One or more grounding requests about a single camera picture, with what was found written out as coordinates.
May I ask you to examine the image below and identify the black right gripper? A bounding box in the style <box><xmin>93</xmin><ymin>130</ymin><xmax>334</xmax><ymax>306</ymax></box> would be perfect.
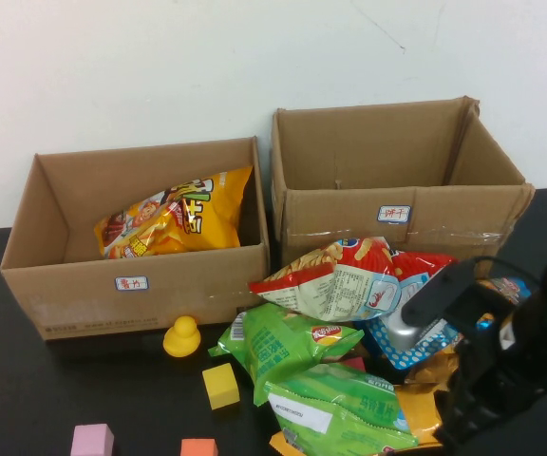
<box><xmin>432</xmin><ymin>322</ymin><xmax>540</xmax><ymax>451</ymax></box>

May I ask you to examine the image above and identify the orange snack bag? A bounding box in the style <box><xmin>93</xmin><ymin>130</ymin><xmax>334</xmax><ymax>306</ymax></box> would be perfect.
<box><xmin>394</xmin><ymin>382</ymin><xmax>445</xmax><ymax>447</ymax></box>

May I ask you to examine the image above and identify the yellow fries snack bag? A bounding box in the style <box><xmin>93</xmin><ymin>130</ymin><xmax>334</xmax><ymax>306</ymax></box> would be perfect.
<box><xmin>93</xmin><ymin>164</ymin><xmax>255</xmax><ymax>260</ymax></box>

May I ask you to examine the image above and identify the small brown snack packet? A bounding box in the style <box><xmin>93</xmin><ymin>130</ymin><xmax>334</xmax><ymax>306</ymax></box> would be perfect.
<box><xmin>404</xmin><ymin>351</ymin><xmax>460</xmax><ymax>385</ymax></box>

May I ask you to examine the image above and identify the small orange snack packet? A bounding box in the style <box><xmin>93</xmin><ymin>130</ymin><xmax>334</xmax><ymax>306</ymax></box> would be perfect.
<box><xmin>268</xmin><ymin>429</ymin><xmax>303</xmax><ymax>456</ymax></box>

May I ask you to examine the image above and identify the blue potato chips bag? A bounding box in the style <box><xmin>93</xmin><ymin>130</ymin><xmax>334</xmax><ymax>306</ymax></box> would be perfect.
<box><xmin>363</xmin><ymin>277</ymin><xmax>540</xmax><ymax>371</ymax></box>

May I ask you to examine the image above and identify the green bag with white sticker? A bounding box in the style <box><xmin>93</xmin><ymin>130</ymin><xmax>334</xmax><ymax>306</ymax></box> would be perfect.
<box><xmin>263</xmin><ymin>363</ymin><xmax>420</xmax><ymax>456</ymax></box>

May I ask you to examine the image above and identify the red foam block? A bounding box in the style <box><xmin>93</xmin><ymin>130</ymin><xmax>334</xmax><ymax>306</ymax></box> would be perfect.
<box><xmin>339</xmin><ymin>356</ymin><xmax>368</xmax><ymax>374</ymax></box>

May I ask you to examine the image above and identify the red shrimp chips bag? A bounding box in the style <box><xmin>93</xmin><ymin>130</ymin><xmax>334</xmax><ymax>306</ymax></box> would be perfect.
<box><xmin>248</xmin><ymin>236</ymin><xmax>460</xmax><ymax>323</ymax></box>

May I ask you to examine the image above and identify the green Lay's chips bag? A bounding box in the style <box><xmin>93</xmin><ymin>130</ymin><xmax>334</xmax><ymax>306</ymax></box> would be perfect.
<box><xmin>208</xmin><ymin>302</ymin><xmax>366</xmax><ymax>408</ymax></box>

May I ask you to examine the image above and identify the white label on tall box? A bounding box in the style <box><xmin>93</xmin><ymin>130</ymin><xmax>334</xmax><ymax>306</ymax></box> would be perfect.
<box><xmin>376</xmin><ymin>204</ymin><xmax>411</xmax><ymax>223</ymax></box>

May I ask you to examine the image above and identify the yellow foam cube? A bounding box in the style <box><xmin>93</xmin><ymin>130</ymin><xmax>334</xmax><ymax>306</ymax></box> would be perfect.
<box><xmin>201</xmin><ymin>363</ymin><xmax>241</xmax><ymax>411</ymax></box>

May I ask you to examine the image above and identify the orange foam cube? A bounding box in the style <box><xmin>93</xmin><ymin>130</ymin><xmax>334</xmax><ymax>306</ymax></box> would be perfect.
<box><xmin>179</xmin><ymin>438</ymin><xmax>218</xmax><ymax>456</ymax></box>

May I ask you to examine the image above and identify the yellow rubber duck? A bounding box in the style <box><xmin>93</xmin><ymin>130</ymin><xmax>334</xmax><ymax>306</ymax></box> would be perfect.
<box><xmin>162</xmin><ymin>315</ymin><xmax>202</xmax><ymax>358</ymax></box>

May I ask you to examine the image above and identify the tall taped cardboard box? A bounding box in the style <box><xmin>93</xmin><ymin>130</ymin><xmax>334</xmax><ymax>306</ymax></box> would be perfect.
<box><xmin>271</xmin><ymin>96</ymin><xmax>536</xmax><ymax>281</ymax></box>

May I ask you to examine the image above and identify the white label on low box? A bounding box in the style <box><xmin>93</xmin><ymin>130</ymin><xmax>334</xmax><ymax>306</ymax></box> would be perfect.
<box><xmin>114</xmin><ymin>275</ymin><xmax>150</xmax><ymax>292</ymax></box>

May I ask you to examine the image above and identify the pink foam cube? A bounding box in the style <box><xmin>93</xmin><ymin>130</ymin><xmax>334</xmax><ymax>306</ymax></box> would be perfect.
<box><xmin>70</xmin><ymin>424</ymin><xmax>115</xmax><ymax>456</ymax></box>

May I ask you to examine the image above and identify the wide low cardboard box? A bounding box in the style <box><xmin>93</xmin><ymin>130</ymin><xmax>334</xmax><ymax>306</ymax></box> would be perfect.
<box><xmin>0</xmin><ymin>136</ymin><xmax>273</xmax><ymax>342</ymax></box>

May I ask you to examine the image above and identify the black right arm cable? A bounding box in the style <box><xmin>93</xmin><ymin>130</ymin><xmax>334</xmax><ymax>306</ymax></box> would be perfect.
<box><xmin>467</xmin><ymin>255</ymin><xmax>545</xmax><ymax>292</ymax></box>

